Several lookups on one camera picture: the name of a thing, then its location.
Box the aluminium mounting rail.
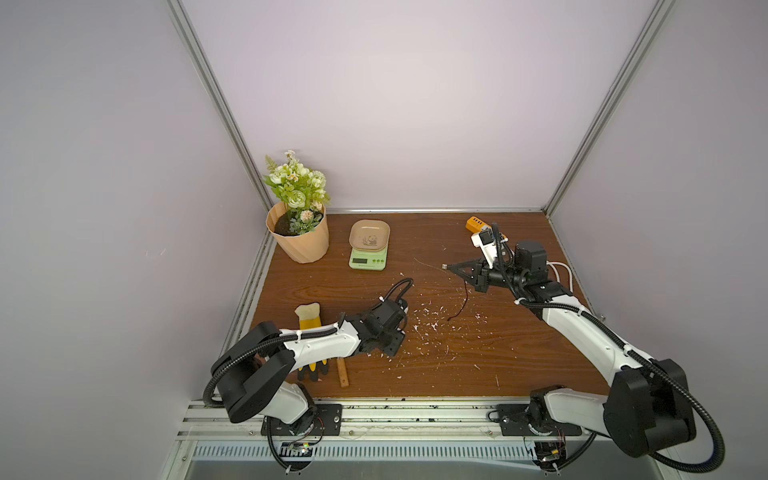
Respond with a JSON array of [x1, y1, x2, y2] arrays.
[[176, 395, 667, 445]]

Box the green white artificial flowers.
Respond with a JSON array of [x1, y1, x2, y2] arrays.
[[264, 150, 330, 236]]

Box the white power strip cord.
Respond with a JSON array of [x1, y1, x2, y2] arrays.
[[545, 260, 577, 295]]

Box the orange power strip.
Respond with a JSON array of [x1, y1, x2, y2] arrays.
[[466, 216, 496, 244]]

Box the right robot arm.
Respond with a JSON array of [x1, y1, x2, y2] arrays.
[[446, 241, 726, 474]]

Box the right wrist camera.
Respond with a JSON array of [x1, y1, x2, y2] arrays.
[[471, 229, 499, 268]]

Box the green electronic scale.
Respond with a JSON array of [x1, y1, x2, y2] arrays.
[[348, 247, 388, 271]]

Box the beige flower pot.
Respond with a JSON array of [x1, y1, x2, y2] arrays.
[[266, 202, 330, 264]]

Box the blue garden fork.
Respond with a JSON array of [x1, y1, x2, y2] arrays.
[[336, 358, 350, 388]]

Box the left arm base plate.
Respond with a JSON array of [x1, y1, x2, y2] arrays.
[[261, 403, 343, 437]]

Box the beige panda bowl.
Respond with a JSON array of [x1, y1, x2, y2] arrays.
[[349, 219, 391, 252]]

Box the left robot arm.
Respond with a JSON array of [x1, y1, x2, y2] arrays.
[[202, 298, 408, 432]]

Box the yellow black garden glove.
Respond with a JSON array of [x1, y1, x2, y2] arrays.
[[293, 302, 331, 383]]

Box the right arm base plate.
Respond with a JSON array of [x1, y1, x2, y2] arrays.
[[486, 403, 583, 437]]

